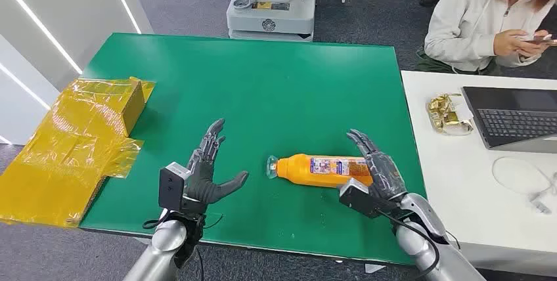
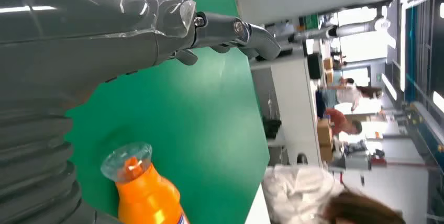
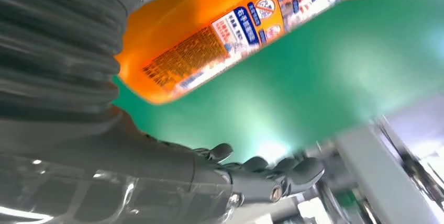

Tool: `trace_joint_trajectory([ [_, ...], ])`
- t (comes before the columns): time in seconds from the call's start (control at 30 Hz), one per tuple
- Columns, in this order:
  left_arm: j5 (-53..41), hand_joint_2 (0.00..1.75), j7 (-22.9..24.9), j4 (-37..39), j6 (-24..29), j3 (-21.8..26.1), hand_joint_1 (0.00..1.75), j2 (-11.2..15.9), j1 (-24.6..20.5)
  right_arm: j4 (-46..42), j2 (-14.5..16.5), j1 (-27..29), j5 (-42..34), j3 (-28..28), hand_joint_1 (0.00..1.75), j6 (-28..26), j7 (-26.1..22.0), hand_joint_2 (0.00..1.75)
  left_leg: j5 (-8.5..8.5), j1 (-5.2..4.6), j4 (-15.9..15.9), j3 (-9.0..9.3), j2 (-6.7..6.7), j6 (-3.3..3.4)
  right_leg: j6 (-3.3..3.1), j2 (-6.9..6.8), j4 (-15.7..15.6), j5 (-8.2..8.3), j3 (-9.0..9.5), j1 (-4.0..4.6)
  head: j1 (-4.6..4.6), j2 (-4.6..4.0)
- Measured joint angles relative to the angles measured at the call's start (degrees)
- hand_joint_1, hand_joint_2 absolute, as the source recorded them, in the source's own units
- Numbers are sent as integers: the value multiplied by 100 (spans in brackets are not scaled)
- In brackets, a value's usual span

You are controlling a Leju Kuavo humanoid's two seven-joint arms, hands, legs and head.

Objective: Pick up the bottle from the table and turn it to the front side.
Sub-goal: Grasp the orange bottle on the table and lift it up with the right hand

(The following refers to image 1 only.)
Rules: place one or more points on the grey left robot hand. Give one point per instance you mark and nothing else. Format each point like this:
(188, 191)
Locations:
(204, 183)

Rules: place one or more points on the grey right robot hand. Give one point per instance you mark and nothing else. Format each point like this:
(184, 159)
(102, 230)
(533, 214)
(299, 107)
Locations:
(385, 174)

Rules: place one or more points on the orange detergent bottle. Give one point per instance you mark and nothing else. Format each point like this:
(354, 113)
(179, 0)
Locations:
(304, 170)

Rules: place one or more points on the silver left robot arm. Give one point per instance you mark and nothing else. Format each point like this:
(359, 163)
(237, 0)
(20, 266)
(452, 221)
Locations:
(161, 248)

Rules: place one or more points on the gold foil snack wrapper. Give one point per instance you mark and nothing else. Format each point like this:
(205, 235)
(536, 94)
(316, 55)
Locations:
(446, 113)

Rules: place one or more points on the green table mat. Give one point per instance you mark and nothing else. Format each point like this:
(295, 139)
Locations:
(270, 105)

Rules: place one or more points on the yellow taped cardboard box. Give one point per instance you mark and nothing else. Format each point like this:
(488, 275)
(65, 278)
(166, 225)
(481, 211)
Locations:
(74, 140)

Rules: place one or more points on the dark grey laptop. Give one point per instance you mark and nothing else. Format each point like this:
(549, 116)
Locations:
(513, 116)

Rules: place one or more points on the person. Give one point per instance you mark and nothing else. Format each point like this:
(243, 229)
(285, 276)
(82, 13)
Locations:
(474, 18)

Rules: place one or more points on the white machine base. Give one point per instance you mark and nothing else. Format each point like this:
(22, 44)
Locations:
(278, 9)

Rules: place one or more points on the smartphone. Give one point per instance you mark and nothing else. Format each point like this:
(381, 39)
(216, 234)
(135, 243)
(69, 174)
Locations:
(541, 40)

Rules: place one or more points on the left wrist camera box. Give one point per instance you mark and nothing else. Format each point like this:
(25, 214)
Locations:
(172, 187)

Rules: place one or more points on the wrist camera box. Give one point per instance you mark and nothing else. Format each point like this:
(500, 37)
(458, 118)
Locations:
(172, 187)
(359, 198)

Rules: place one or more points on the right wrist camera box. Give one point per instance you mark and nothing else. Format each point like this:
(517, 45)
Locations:
(359, 198)

